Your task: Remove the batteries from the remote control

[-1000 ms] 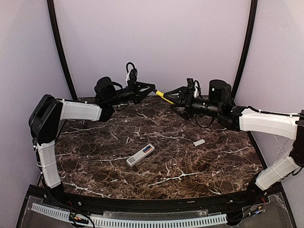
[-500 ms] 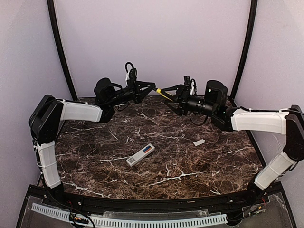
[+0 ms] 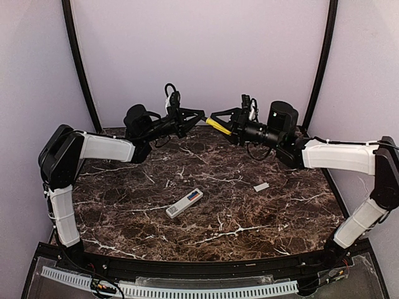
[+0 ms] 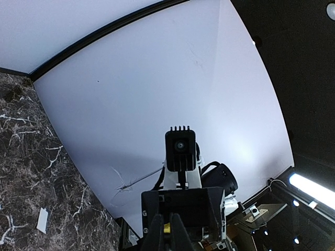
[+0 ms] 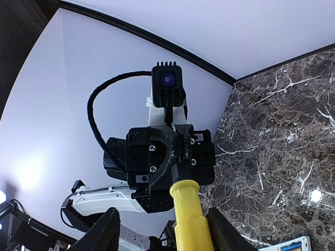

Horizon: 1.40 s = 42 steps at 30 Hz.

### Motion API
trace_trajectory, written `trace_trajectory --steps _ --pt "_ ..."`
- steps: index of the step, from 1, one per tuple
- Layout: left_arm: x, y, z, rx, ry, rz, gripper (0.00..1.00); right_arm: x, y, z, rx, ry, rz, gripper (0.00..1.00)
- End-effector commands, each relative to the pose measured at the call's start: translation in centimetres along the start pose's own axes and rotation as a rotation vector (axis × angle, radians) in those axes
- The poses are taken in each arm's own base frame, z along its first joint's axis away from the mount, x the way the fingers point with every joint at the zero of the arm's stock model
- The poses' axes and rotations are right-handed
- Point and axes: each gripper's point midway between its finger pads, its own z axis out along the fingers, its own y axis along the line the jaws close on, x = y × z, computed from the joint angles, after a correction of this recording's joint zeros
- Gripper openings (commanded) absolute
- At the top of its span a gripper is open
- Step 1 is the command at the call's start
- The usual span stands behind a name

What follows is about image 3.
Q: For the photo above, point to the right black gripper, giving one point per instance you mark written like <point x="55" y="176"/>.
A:
<point x="238" y="125"/>

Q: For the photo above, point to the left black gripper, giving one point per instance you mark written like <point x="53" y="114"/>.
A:
<point x="179" y="121"/>

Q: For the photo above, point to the yellow handled screwdriver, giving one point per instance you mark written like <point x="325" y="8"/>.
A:
<point x="216" y="125"/>

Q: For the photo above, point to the white battery cover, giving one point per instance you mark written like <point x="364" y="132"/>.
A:
<point x="261" y="187"/>

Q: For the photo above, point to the white remote control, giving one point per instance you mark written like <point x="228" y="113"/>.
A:
<point x="182" y="205"/>

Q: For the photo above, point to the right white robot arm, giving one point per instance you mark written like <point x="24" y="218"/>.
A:
<point x="374" y="158"/>

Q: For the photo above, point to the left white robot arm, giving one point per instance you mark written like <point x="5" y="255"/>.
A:
<point x="60" y="158"/>

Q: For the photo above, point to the blue red battery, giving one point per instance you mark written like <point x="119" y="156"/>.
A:
<point x="193" y="195"/>

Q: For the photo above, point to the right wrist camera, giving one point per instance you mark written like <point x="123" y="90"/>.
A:
<point x="282" y="117"/>

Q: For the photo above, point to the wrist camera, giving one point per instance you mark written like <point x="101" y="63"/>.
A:
<point x="282" y="117"/>
<point x="136" y="120"/>

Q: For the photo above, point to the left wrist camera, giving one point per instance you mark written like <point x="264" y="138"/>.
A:
<point x="136" y="120"/>

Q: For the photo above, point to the right black frame post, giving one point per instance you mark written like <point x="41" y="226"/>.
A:
<point x="324" y="55"/>

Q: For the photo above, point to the black frame post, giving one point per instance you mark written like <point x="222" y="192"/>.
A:
<point x="79" y="65"/>
<point x="324" y="55"/>

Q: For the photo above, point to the left black frame post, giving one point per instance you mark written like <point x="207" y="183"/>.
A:
<point x="79" y="65"/>

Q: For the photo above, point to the black front rail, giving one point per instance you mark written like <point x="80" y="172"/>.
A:
<point x="294" y="266"/>

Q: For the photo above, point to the white slotted cable duct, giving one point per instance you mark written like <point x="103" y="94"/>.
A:
<point x="131" y="290"/>

